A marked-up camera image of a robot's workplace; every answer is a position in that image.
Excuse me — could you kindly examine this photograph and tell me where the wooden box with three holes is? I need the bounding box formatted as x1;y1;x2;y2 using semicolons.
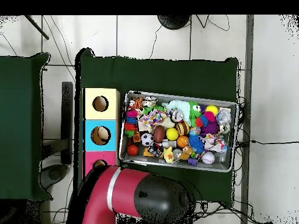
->
82;87;121;177

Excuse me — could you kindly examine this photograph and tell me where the polka-dot crumpled cloth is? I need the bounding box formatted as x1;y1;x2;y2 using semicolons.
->
138;109;170;132

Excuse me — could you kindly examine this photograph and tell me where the brown toy football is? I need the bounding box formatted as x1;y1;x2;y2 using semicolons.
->
153;125;166;144

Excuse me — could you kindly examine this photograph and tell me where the small soccer ball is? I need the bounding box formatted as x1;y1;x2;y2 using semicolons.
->
140;132;155;147

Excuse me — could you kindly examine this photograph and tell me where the plain yellow ball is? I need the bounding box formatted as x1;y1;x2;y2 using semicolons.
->
165;127;180;141

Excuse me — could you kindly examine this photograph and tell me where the red-orange ball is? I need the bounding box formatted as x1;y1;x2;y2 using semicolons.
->
127;144;140;156

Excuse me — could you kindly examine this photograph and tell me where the mint green cloth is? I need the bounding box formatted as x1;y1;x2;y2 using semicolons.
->
162;100;191;123

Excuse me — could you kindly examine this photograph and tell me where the yellow duck plush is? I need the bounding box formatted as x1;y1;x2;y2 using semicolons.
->
162;146;175;164

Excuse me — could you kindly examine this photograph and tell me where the small orange basketball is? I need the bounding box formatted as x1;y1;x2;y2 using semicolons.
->
176;135;190;149

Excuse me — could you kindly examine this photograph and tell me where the blue spiky ball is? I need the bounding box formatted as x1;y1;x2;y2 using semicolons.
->
187;134;206;154

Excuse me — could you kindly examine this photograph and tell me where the black upright panel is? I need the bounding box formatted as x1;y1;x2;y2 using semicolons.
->
60;81;74;165

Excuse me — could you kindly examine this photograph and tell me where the black round stand base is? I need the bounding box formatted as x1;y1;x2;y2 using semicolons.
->
157;15;191;30

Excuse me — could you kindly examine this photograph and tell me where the grey stand foot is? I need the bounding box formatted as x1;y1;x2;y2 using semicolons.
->
40;163;69;190

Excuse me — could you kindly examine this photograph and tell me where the dark green side tablecloth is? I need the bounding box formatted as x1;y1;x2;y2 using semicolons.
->
0;52;53;202

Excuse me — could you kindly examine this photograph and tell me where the black tripod leg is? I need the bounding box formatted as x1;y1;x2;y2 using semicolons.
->
24;15;50;40

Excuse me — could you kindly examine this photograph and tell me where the silver wire mesh bin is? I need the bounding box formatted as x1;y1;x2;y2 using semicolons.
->
118;90;239;173

